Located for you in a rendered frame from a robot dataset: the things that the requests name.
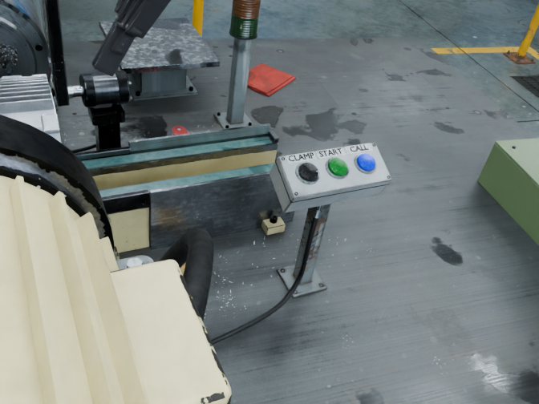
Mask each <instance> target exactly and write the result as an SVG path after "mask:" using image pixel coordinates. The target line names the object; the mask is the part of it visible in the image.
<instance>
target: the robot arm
mask: <svg viewBox="0 0 539 404"><path fill-rule="evenodd" d="M170 1H171V0H118V2H117V4H116V6H115V12H116V13H117V15H116V17H115V21H114V23H113V25H112V27H111V29H110V30H109V32H108V34H107V36H106V38H105V39H104V41H103V43H102V45H101V47H100V49H99V51H98V52H97V54H96V56H95V58H94V59H93V61H92V63H91V64H92V66H93V67H94V69H96V70H97V71H101V72H103V73H104V74H107V75H110V76H113V75H114V74H115V72H116V70H117V69H118V67H119V65H120V64H121V62H122V60H123V58H124V56H125V55H126V53H127V52H128V49H129V47H130V46H131V44H132V42H133V41H134V39H135V37H139V38H143V37H144V36H145V35H146V34H147V33H148V31H149V30H150V28H151V27H152V25H153V24H154V23H155V21H156V20H157V19H158V18H159V16H160V15H161V13H162V12H163V11H164V9H165V8H166V6H167V5H168V4H169V3H170Z"/></svg>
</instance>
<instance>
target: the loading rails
mask: <svg viewBox="0 0 539 404"><path fill-rule="evenodd" d="M278 140H279V138H278V136H277V135H276V134H275V132H274V131H272V130H271V126H270V124H269V123H266V124H259V125H253V126H246V127H234V128H227V129H221V130H214V131H201V132H194V133H188V134H181V135H169V136H162V137H156V138H149V139H137V140H130V141H128V147H116V148H109V149H103V150H96V151H85V152H78V153H74V154H75V155H76V156H77V157H78V158H79V159H80V160H81V161H82V162H83V164H84V165H85V166H86V168H87V170H88V171H89V172H90V173H91V175H92V177H93V178H94V180H95V183H96V185H97V188H98V189H99V193H100V195H101V198H102V201H103V205H104V207H105V210H106V213H107V217H108V219H109V222H110V225H111V230H112V235H113V240H114V250H115V254H116V256H117V259H118V260H120V256H119V253H123V252H127V251H132V250H136V249H140V248H147V247H149V246H150V249H151V250H153V249H158V248H164V247H168V246H172V245H173V244H174V242H175V241H176V240H177V239H178V238H179V237H180V236H182V235H183V234H184V233H185V232H187V231H188V230H190V229H194V228H202V229H204V230H206V231H207V232H208V233H209V235H210V236H211V237H212V238H213V237H217V236H224V235H228V234H232V233H236V232H244V231H248V230H252V229H256V228H262V229H263V230H264V232H265V234H266V235H271V234H275V233H279V232H284V231H285V226H286V225H285V223H287V222H291V221H293V218H294V211H292V212H283V211H282V206H281V205H280V202H279V199H278V196H277V193H276V191H275V189H274V185H273V182H272V180H271V178H270V171H271V169H272V167H273V166H274V164H275V159H276V154H277V149H278Z"/></svg>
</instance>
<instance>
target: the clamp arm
mask: <svg viewBox="0 0 539 404"><path fill-rule="evenodd" d="M43 1H44V8H45V15H46V21H47V33H48V40H49V47H50V54H51V56H50V57H49V58H47V63H48V66H49V68H50V69H52V73H53V80H54V86H55V98H56V101H57V104H58V106H59V107H62V106H69V104H70V103H69V100H70V98H74V96H70V95H73V94H74V92H73V91H69V90H73V89H72V88H73V87H69V86H68V85H67V73H66V65H65V57H64V49H63V35H62V27H61V20H60V12H59V0H43ZM68 88H69V90H68Z"/></svg>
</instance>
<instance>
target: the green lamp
mask: <svg viewBox="0 0 539 404"><path fill-rule="evenodd" d="M231 16H232V17H231V24H230V26H231V27H230V32H231V34H233V35H235V36H237V37H240V38H252V37H255V36H256V34H257V24H258V18H259V16H258V17H257V18H254V19H244V18H239V17H236V16H235V15H233V14H232V15H231Z"/></svg>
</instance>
